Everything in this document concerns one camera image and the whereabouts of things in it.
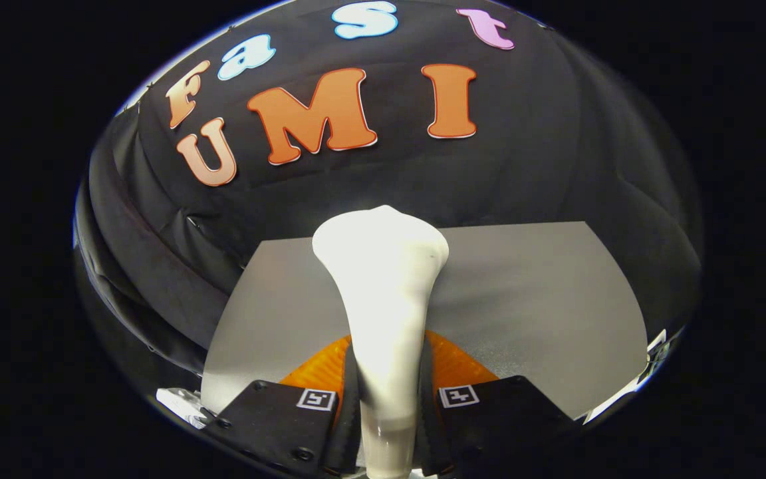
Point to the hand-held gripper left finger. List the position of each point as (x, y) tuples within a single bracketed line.
[(352, 426)]

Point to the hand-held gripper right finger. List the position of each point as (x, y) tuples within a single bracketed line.
[(426, 432)]

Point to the white garment steamer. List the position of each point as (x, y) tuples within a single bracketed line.
[(383, 299)]

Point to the grey cabinet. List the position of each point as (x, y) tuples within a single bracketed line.
[(522, 299)]

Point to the white crumpled cloth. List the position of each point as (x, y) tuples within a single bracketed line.
[(177, 402)]

